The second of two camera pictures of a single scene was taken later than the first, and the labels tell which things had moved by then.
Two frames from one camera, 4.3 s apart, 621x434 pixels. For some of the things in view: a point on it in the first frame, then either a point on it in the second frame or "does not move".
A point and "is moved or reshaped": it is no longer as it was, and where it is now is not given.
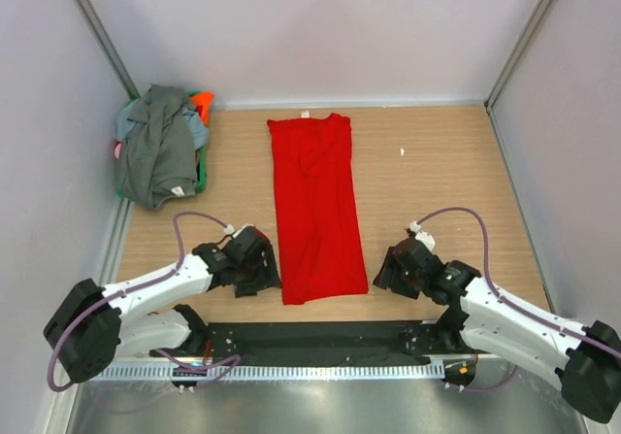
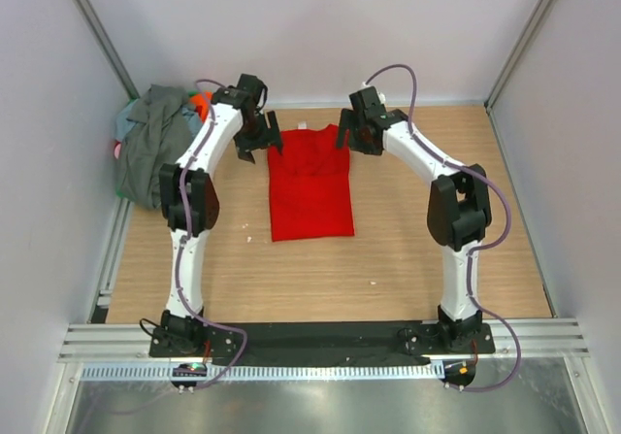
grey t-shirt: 159,157 does not move
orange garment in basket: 204,99 does not move
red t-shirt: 320,236 is moved or reshaped
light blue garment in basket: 199,129 does not move
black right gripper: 381,279 -> 345,119
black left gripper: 268,277 -> 246,147
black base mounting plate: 402,343 does not move
